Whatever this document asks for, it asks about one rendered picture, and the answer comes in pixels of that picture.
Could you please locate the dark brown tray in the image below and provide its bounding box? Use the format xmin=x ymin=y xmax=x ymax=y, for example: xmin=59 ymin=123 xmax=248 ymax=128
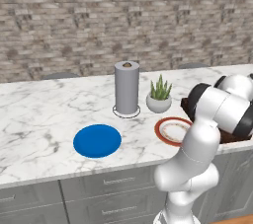
xmin=180 ymin=97 xmax=253 ymax=145

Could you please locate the grey paper towel roll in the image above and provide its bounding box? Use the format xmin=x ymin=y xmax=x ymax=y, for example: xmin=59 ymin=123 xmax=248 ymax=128
xmin=114 ymin=60 xmax=140 ymax=115

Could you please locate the green succulent in white pot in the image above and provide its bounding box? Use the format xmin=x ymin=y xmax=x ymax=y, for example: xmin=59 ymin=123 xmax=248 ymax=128
xmin=145 ymin=74 xmax=173 ymax=114

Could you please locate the blue plate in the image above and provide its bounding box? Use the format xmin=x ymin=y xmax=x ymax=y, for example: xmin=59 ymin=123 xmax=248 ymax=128
xmin=72 ymin=123 xmax=123 ymax=159

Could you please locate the white plate with red rim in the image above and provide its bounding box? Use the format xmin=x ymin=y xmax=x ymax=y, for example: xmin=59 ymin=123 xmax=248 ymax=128
xmin=153 ymin=116 xmax=194 ymax=147

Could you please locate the grey stool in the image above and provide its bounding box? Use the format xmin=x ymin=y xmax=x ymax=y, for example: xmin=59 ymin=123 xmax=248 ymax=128
xmin=42 ymin=71 xmax=81 ymax=81
xmin=178 ymin=61 xmax=211 ymax=70

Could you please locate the grey drawer front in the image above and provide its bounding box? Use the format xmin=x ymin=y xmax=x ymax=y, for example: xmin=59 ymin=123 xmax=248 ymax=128
xmin=59 ymin=165 xmax=167 ymax=202
xmin=0 ymin=180 xmax=64 ymax=216
xmin=64 ymin=188 xmax=170 ymax=224
xmin=0 ymin=202 xmax=70 ymax=224

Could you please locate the grey cupboard door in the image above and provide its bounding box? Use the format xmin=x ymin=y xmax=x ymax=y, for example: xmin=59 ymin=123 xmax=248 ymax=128
xmin=197 ymin=150 xmax=253 ymax=224

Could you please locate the wire paper towel holder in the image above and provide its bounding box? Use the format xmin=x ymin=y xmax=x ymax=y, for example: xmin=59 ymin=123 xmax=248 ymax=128
xmin=112 ymin=61 xmax=141 ymax=119

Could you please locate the silver drawer handle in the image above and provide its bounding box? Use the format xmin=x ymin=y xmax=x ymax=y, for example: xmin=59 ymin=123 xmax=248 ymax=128
xmin=101 ymin=205 xmax=138 ymax=216
xmin=103 ymin=177 xmax=136 ymax=186
xmin=0 ymin=194 xmax=17 ymax=203

